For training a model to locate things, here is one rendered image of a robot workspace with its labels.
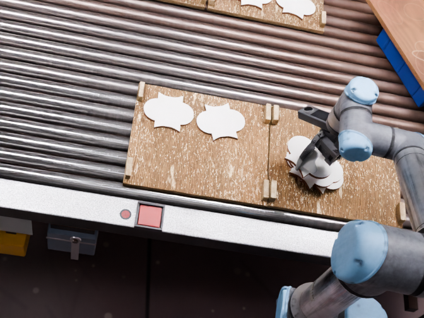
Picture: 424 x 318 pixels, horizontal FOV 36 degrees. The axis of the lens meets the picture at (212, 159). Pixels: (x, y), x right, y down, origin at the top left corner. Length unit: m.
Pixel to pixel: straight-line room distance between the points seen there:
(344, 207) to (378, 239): 0.75
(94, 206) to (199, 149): 0.35
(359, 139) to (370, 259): 0.39
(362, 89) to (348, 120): 0.08
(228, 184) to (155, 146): 0.24
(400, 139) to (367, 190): 0.48
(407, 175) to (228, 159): 0.62
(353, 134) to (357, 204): 0.49
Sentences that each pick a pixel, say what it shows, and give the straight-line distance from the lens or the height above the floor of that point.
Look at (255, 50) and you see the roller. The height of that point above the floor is 0.91.
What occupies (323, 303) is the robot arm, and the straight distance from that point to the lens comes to 1.40.
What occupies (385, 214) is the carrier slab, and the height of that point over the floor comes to 0.94.
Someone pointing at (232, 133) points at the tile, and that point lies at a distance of 1.91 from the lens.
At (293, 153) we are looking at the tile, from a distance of 1.80.
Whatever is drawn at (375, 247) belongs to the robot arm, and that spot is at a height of 1.54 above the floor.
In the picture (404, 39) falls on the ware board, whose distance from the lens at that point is 2.25.
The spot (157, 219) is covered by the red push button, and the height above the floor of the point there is 0.93.
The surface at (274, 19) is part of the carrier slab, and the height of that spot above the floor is 0.94.
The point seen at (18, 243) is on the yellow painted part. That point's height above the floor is 0.70.
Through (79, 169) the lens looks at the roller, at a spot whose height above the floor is 0.91.
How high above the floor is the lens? 2.51
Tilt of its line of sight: 58 degrees down
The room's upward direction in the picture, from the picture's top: 22 degrees clockwise
